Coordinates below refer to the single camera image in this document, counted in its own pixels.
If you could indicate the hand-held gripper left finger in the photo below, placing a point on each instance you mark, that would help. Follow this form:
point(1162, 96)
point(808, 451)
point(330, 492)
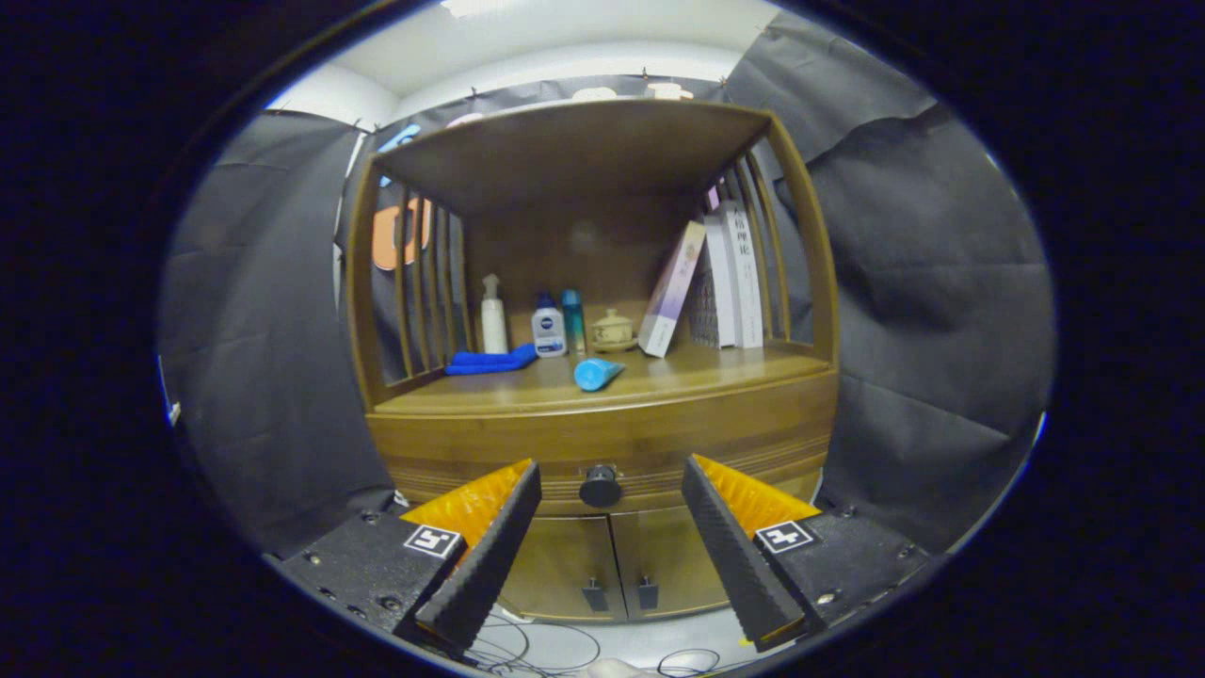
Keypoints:
point(485, 556)

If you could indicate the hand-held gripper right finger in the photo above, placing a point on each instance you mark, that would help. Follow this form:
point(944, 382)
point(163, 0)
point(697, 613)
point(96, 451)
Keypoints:
point(734, 556)

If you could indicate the black round drawer knob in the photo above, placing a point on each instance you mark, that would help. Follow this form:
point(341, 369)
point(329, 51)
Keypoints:
point(600, 486)

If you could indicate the wooden drawer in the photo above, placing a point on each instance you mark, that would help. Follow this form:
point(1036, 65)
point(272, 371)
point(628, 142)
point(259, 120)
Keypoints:
point(602, 438)

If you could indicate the blue cosmetic tube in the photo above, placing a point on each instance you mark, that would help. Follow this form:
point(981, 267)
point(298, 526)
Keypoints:
point(596, 374)

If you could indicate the wooden cabinet door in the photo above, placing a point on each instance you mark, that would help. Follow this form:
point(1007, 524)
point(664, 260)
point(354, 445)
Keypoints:
point(668, 556)
point(565, 565)

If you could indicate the wooden countertop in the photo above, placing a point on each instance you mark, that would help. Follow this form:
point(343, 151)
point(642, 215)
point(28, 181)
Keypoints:
point(678, 377)

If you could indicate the wooden cabinet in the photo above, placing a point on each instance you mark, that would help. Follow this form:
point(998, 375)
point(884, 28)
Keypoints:
point(565, 151)

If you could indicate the blue folded cloth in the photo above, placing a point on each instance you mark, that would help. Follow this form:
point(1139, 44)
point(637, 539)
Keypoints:
point(490, 361)

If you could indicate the white pump bottle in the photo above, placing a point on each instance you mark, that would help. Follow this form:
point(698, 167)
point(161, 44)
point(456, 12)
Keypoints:
point(493, 325)

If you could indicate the white bottle with blue cap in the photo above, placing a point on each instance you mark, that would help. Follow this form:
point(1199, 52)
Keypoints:
point(549, 331)

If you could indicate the teal slim bottle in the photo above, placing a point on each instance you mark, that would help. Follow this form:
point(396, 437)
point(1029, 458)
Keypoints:
point(573, 325)

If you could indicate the beige lidded teacup with saucer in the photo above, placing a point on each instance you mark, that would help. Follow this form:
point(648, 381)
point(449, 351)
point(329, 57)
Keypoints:
point(613, 330)

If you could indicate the purple and white book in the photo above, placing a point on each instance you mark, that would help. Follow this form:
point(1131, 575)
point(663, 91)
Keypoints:
point(673, 287)

